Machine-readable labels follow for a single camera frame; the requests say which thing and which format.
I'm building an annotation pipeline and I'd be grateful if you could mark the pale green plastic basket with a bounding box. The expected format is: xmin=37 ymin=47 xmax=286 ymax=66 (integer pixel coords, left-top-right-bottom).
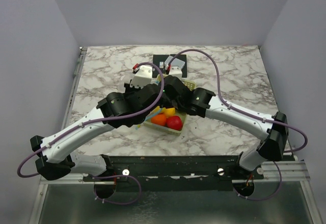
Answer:
xmin=142 ymin=80 xmax=197 ymax=136

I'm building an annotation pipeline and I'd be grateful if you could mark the clear zip top bag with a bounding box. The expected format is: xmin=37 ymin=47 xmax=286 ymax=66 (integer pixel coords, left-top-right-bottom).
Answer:
xmin=119 ymin=73 xmax=166 ymax=130

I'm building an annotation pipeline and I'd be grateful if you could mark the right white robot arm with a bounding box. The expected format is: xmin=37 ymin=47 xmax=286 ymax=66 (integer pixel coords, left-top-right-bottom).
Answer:
xmin=164 ymin=75 xmax=288 ymax=179

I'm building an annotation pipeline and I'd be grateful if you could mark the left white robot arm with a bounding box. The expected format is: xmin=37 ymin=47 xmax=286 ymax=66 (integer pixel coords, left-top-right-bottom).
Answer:
xmin=31 ymin=83 xmax=164 ymax=181

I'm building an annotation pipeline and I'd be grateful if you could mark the yellow orange mango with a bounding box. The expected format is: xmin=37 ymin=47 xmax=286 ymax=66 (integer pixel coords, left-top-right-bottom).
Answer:
xmin=164 ymin=108 xmax=176 ymax=117

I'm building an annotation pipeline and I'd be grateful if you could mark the red apple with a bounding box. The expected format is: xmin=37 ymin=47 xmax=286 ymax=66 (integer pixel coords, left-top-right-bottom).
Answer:
xmin=166 ymin=116 xmax=183 ymax=131

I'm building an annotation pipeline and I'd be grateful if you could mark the grey white small box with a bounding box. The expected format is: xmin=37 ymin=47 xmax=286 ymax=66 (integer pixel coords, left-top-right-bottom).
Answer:
xmin=164 ymin=55 xmax=185 ymax=69

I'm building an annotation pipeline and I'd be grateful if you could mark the orange tangerine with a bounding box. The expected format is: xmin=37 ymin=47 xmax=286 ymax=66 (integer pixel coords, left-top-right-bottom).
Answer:
xmin=151 ymin=114 xmax=167 ymax=126

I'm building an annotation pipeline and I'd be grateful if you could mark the black flat box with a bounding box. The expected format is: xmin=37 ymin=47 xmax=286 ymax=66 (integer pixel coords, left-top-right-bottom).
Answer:
xmin=153 ymin=54 xmax=187 ymax=78

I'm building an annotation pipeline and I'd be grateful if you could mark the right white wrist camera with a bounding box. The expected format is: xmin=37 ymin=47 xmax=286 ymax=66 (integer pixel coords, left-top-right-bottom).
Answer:
xmin=166 ymin=65 xmax=182 ymax=79

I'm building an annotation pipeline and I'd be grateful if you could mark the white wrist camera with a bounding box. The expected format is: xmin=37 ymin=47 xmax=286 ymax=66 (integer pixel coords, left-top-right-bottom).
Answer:
xmin=166 ymin=65 xmax=182 ymax=79
xmin=129 ymin=62 xmax=153 ymax=89

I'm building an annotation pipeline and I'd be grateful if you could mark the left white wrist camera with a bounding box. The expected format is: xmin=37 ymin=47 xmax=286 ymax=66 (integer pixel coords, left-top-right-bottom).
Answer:
xmin=129 ymin=62 xmax=153 ymax=89

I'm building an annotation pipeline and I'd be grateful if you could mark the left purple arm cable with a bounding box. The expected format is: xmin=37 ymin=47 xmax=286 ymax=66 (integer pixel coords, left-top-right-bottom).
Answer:
xmin=17 ymin=62 xmax=165 ymax=179

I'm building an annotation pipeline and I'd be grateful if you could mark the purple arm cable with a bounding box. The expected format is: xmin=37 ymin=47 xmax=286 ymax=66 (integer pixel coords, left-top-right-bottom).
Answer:
xmin=167 ymin=48 xmax=308 ymax=153
xmin=17 ymin=62 xmax=165 ymax=179

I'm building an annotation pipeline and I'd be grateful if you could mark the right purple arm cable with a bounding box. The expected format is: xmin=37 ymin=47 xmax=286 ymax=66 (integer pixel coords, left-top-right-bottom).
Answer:
xmin=167 ymin=48 xmax=308 ymax=153

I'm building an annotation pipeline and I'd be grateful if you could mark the black metal base rail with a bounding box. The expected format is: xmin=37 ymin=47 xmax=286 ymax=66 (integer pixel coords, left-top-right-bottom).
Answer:
xmin=61 ymin=154 xmax=301 ymax=193

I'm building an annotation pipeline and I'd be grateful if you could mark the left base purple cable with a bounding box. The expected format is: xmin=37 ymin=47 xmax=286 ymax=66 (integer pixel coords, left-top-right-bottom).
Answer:
xmin=93 ymin=174 xmax=143 ymax=206

